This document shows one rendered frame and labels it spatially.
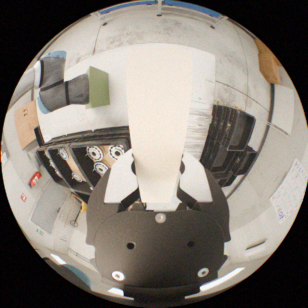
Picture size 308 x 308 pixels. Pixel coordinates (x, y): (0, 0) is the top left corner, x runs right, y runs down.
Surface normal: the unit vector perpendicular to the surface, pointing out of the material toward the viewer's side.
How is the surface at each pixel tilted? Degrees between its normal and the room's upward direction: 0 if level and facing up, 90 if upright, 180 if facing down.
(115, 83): 0
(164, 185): 0
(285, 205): 90
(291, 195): 90
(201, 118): 0
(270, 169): 90
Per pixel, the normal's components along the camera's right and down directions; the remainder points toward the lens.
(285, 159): -1.00, -0.01
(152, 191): 0.00, 0.54
